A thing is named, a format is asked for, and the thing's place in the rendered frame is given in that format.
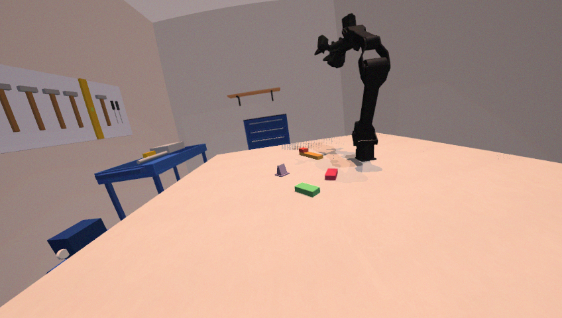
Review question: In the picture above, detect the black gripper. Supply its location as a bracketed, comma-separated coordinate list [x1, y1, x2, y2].
[314, 35, 346, 63]

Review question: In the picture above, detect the green rectangular block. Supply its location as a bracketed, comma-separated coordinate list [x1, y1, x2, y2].
[294, 182, 320, 197]

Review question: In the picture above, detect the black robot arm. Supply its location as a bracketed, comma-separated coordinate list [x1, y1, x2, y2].
[327, 13, 390, 162]

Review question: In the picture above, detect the red flat bar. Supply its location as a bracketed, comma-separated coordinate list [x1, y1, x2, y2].
[325, 169, 338, 181]

